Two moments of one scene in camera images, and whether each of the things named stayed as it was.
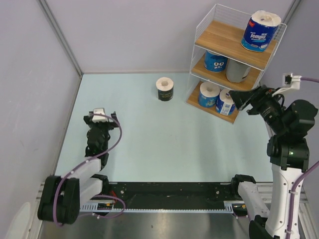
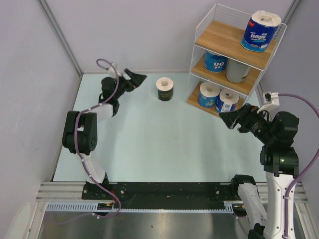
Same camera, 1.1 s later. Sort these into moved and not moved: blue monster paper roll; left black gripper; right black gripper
Moved: right black gripper; left black gripper
Not moved: blue monster paper roll
